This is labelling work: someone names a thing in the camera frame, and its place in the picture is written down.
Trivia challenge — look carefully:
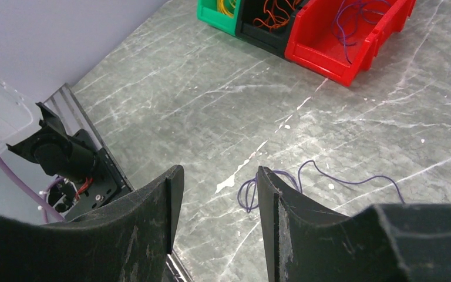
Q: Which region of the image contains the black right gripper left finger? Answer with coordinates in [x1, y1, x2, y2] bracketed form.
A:
[0, 165, 184, 281]

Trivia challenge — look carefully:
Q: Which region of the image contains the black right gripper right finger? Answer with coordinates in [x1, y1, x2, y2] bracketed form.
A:
[257, 166, 451, 281]

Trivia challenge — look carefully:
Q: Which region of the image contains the orange thin cable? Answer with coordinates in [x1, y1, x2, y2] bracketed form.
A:
[253, 0, 302, 33]

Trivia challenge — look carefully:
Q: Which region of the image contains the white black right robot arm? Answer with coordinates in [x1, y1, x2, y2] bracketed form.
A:
[0, 80, 451, 281]

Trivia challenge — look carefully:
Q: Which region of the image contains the red plastic bin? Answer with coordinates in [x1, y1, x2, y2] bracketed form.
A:
[285, 0, 415, 86]

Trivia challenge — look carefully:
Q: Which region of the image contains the black plastic bin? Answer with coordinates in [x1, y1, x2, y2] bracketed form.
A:
[235, 0, 308, 58]

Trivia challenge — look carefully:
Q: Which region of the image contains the green plastic bin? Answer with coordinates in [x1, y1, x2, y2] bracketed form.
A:
[197, 0, 241, 36]

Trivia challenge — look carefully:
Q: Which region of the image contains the purple right arm hose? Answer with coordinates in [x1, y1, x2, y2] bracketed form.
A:
[0, 124, 66, 224]

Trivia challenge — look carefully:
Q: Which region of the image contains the yellow cable in green bin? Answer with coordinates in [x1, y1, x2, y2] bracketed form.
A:
[217, 0, 237, 18]

